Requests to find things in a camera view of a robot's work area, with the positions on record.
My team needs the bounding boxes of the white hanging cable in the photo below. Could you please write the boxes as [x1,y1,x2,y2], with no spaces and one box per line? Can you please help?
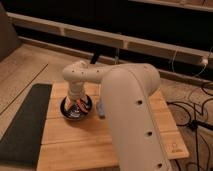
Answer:
[170,45,213,78]

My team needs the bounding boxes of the dark green mat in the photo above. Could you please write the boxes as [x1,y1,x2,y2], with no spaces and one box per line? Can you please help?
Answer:
[0,84,52,167]

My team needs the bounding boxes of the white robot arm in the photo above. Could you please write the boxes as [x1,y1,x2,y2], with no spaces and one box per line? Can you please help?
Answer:
[60,61,172,171]

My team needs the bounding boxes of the wooden cutting board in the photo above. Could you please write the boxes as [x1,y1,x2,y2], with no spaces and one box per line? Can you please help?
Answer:
[36,83,189,171]

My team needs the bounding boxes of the grey couch corner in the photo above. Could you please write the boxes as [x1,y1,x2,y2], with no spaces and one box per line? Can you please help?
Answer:
[0,3,21,62]

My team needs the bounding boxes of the orange pepper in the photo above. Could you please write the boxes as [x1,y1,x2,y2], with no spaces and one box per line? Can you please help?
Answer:
[76,99,88,113]

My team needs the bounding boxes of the white wall adapter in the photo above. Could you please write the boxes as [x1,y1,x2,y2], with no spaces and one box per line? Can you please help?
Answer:
[201,58,208,66]

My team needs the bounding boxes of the dark ceramic bowl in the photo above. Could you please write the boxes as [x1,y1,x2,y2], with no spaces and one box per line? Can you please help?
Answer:
[60,96,92,121]

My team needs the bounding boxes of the black floor cables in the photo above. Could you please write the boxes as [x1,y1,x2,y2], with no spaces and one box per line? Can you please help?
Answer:
[166,81,213,171]

